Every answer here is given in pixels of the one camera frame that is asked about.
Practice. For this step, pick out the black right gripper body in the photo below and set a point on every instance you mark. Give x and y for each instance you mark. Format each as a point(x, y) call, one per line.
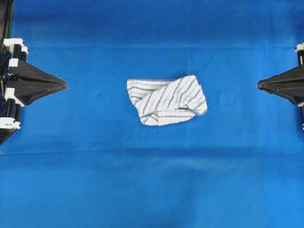
point(300, 56)

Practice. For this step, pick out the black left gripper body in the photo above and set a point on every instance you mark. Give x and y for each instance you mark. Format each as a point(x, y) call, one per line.
point(12, 50)

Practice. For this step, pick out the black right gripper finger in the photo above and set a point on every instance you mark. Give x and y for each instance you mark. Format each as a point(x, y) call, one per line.
point(294, 95)
point(290, 76)

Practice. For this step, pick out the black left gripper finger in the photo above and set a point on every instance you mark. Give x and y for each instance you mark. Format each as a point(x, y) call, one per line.
point(27, 71)
point(28, 92)

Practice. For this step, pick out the white striped towel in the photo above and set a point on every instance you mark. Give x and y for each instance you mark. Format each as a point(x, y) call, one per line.
point(167, 101)

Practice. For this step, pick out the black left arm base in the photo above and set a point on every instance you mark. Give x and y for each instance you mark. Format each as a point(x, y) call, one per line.
point(5, 134)

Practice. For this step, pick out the blue table cloth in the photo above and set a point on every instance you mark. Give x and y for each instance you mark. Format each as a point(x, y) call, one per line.
point(83, 159)

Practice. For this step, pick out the black frame post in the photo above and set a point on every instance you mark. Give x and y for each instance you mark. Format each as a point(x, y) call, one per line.
point(6, 18)

